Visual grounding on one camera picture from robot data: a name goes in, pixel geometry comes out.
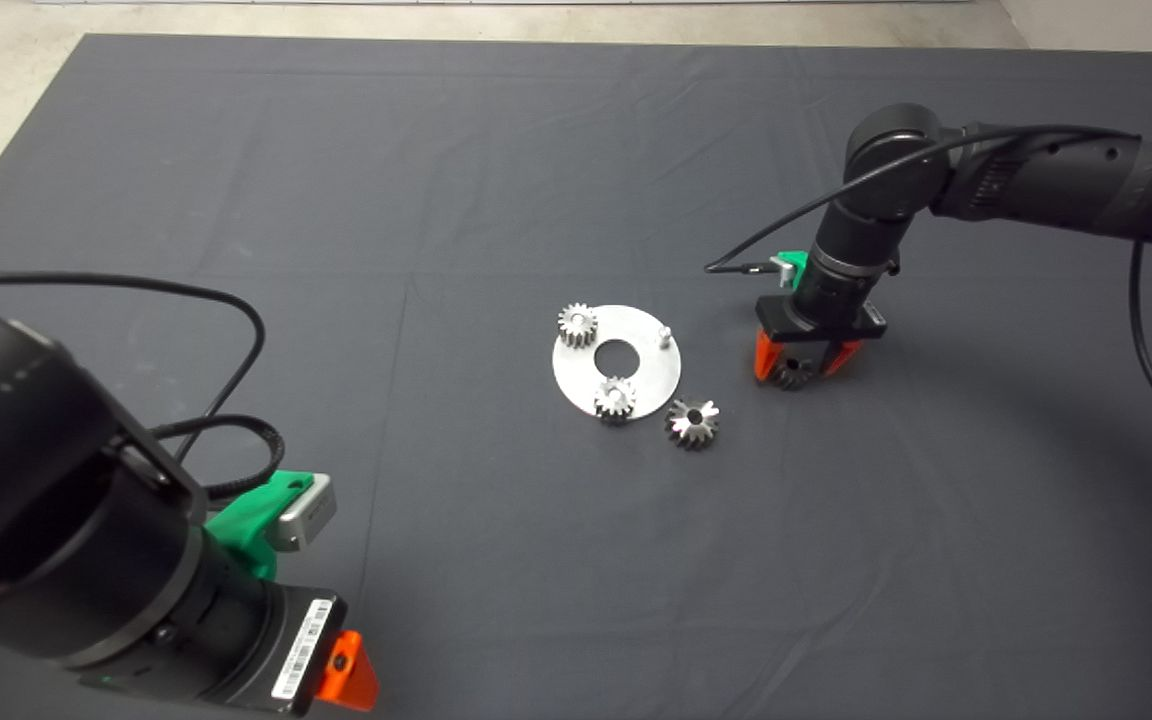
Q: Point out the small steel gear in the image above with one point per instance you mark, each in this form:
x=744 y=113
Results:
x=614 y=402
x=577 y=327
x=793 y=376

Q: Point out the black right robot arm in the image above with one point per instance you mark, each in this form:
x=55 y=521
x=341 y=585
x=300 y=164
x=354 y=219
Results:
x=1036 y=180

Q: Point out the round metal plate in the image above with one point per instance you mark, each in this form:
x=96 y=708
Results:
x=576 y=375

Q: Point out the green left camera mount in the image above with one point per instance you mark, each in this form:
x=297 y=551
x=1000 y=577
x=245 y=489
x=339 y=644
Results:
x=246 y=530

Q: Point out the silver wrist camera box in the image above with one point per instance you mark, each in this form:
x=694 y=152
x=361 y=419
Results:
x=301 y=515
x=786 y=271

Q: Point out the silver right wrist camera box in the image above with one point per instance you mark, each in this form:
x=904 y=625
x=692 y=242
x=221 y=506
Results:
x=786 y=271

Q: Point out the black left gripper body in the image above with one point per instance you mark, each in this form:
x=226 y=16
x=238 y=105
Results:
x=271 y=650

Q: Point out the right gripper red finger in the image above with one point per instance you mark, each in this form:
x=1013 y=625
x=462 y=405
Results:
x=841 y=358
x=765 y=358

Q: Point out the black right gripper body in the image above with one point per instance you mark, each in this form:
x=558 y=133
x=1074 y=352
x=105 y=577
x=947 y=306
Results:
x=821 y=315

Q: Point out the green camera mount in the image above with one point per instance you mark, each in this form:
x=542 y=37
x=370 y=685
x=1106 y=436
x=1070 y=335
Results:
x=246 y=530
x=798 y=262

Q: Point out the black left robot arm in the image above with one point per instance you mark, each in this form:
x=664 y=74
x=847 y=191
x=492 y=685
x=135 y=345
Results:
x=36 y=450

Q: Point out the large steel gear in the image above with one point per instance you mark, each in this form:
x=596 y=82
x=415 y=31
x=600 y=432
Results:
x=693 y=425

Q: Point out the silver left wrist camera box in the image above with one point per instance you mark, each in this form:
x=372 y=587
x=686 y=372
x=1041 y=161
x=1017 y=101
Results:
x=301 y=515

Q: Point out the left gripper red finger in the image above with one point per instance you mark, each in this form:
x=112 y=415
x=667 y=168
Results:
x=348 y=680

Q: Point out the dark grey table cloth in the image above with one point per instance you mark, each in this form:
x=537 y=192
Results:
x=436 y=200

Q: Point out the green right camera mount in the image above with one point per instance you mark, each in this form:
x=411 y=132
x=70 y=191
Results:
x=798 y=262

